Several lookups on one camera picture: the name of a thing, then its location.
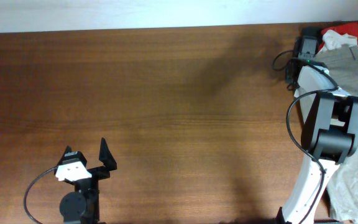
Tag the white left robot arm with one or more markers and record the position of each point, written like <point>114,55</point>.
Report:
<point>82,205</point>

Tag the white garment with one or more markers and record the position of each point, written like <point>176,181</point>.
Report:
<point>333,40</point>

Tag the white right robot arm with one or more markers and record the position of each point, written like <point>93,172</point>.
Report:
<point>330,126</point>

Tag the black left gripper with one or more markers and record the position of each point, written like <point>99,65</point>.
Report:
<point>105,157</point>

